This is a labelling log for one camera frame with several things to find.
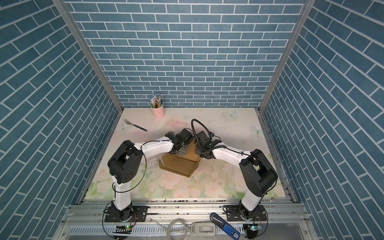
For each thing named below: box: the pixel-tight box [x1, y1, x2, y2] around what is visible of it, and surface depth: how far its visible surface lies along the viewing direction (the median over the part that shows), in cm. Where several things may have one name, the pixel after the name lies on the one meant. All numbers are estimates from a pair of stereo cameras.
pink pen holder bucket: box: [150, 104, 166, 119], surface depth 112 cm
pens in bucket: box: [150, 94, 163, 109], surface depth 105 cm
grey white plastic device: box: [191, 222, 216, 237], surface depth 69 cm
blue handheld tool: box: [210, 212, 241, 240], surface depth 69 cm
